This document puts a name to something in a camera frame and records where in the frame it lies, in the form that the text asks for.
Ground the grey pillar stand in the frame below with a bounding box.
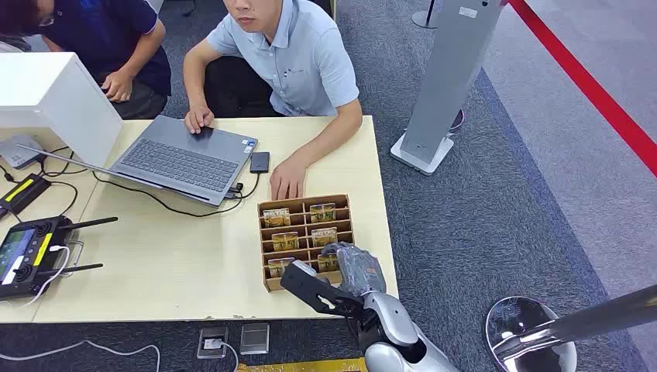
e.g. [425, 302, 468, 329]
[389, 0, 510, 177]

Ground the open floor socket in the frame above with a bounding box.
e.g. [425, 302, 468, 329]
[197, 326, 230, 360]

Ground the closed floor socket cover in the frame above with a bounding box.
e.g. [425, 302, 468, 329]
[239, 322, 270, 356]

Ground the black laptop power cable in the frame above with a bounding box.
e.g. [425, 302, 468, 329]
[92, 170, 246, 219]

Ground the flat grey device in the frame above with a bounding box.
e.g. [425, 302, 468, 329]
[0, 134, 45, 171]

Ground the short white socket cable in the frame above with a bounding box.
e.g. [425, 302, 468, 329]
[205, 339, 240, 372]

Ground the black remote controller with screen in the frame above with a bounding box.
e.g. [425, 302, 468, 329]
[0, 215, 119, 302]

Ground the short black drive cable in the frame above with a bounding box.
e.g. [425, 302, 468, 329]
[225, 172, 262, 201]

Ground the person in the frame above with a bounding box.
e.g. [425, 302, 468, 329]
[183, 0, 363, 202]
[0, 0, 172, 121]

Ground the round grey stanchion base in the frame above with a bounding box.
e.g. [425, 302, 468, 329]
[411, 0, 439, 29]

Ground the person's hand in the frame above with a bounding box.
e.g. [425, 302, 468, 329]
[101, 69, 135, 104]

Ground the person's left hand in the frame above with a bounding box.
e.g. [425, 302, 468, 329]
[270, 156, 308, 202]

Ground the small black external drive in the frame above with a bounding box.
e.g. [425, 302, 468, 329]
[249, 151, 271, 174]

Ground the black device with yellow stripe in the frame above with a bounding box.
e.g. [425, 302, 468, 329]
[0, 173, 52, 217]

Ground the chrome stanchion base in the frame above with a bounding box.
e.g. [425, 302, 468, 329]
[484, 296, 579, 372]

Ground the white controller cable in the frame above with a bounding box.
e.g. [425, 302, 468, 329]
[19, 245, 71, 309]

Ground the yellow strip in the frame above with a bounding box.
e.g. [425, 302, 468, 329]
[236, 357, 369, 372]

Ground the grey laptop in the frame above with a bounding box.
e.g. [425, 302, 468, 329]
[15, 115, 260, 208]

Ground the person's right hand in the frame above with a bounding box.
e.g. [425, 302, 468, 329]
[184, 105, 215, 136]

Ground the long white floor cable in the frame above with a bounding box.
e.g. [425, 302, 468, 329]
[0, 339, 162, 372]

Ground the red barrier belt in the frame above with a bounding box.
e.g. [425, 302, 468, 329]
[507, 0, 657, 179]

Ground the wooden card holder box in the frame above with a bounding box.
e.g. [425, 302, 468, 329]
[256, 193, 356, 293]

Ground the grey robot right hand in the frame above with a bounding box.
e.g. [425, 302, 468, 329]
[320, 242, 387, 298]

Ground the white box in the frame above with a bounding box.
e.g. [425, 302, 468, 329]
[0, 51, 124, 168]

